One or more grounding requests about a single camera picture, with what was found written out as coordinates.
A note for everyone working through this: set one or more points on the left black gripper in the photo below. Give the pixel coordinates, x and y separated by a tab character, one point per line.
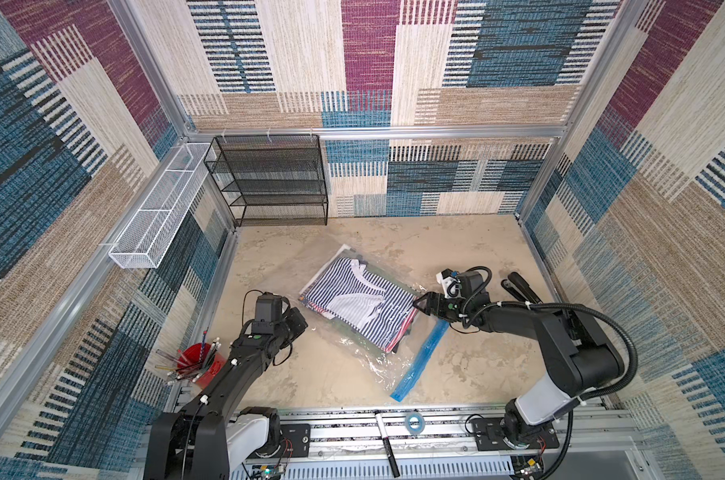
298	321

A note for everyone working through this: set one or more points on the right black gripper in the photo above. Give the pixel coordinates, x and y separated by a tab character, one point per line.
434	303

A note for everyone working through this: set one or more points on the clear vacuum bag blue zipper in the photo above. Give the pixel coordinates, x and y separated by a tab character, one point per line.
399	371

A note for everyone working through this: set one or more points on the navy white striped tank top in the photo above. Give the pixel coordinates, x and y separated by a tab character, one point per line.
373	306

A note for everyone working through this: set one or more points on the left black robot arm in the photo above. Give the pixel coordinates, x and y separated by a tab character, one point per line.
207	439

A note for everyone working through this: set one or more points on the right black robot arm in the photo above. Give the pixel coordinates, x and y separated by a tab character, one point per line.
585	352

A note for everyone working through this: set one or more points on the black stapler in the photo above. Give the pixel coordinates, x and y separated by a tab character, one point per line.
517	286

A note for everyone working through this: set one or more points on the red pencil cup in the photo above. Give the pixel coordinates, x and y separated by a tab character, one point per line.
199	364

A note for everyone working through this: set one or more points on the blue tape roll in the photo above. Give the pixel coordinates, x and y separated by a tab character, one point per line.
415	423

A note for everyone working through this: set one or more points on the black marker pen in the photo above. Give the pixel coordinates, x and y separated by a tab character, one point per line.
387	445

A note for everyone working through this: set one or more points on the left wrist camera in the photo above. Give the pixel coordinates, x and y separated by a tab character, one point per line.
268	311

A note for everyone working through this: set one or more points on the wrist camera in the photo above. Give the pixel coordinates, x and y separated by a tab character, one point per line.
454	284
268	311

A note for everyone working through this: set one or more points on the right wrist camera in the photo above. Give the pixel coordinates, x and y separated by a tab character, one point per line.
454	284

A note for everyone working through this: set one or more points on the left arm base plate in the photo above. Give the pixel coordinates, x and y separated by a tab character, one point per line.
294	442

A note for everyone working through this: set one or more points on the black wire mesh shelf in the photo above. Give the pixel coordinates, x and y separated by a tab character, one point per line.
270	180

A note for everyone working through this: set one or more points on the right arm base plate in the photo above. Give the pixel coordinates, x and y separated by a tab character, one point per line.
491	434

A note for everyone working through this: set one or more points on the white wire mesh basket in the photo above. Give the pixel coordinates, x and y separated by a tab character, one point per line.
148	236

